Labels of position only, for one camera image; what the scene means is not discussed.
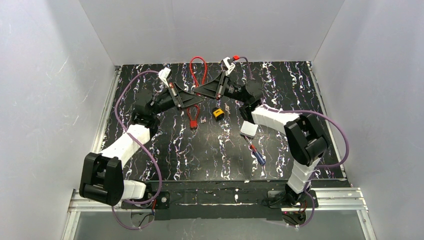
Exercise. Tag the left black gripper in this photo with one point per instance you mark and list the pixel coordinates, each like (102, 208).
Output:
(177, 96)

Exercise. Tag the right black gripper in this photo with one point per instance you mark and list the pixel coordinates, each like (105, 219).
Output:
(221, 87)

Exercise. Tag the yellow padlock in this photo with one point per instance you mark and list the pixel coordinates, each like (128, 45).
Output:
(218, 113)

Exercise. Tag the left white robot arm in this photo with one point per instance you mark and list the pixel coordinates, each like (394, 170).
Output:
(102, 177)

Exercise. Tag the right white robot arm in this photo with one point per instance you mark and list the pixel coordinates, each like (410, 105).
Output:
(307, 141)

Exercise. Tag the white rectangular box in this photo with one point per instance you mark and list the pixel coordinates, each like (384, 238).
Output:
(248, 129)

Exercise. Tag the blue red screwdriver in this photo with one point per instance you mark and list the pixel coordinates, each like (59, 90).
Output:
(259, 157)

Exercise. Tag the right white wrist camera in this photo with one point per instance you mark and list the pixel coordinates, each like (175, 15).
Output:
(229, 64)

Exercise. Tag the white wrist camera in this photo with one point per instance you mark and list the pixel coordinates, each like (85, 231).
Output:
(163, 75)
(229, 64)

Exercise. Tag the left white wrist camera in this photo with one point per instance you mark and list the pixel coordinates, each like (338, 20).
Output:
(163, 75)

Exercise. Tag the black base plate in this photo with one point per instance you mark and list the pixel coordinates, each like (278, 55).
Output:
(235, 199)

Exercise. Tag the aluminium frame rail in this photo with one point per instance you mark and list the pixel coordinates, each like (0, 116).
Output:
(73, 217)

